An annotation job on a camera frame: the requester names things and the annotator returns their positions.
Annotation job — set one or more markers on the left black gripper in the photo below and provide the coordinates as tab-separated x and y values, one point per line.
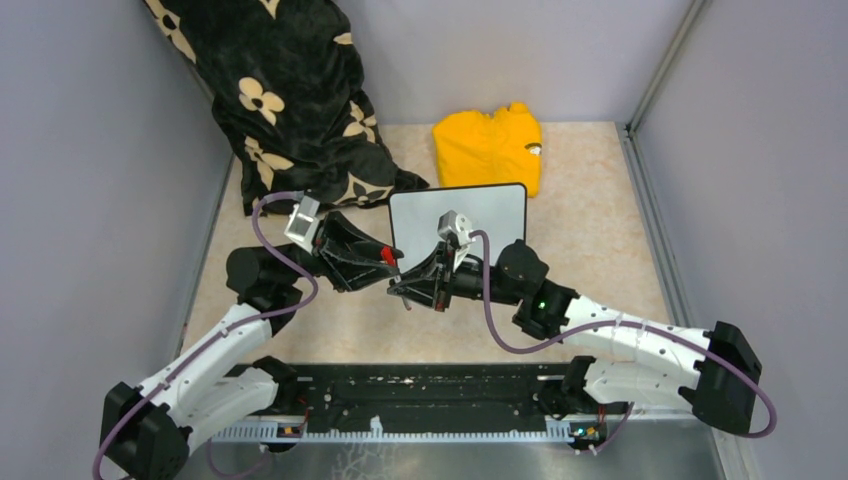
333	253

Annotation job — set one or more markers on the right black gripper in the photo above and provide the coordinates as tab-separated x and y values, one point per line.
424	289

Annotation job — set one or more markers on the red marker cap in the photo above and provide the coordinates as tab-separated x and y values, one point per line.
388	256

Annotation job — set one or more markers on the black framed whiteboard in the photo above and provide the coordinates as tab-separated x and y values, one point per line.
499	210

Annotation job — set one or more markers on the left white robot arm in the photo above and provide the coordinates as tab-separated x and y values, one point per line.
151	429

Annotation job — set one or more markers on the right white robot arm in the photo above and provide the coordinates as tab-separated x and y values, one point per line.
714	374

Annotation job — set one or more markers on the folded yellow shirt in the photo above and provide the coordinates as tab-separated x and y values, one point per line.
475	149

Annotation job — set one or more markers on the black floral fleece blanket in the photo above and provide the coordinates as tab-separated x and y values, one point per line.
288	93

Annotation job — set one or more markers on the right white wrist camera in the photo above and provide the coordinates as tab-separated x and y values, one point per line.
455	228

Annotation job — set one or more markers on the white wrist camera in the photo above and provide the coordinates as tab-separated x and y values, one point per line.
303	224
455	228

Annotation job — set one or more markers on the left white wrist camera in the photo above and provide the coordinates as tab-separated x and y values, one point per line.
303	224

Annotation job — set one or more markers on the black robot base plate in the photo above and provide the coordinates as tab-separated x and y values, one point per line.
435	398

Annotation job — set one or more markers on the white slotted cable duct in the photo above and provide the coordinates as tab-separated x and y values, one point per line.
271	432

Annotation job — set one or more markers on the right aluminium frame rail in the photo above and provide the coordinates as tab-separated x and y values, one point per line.
683	143

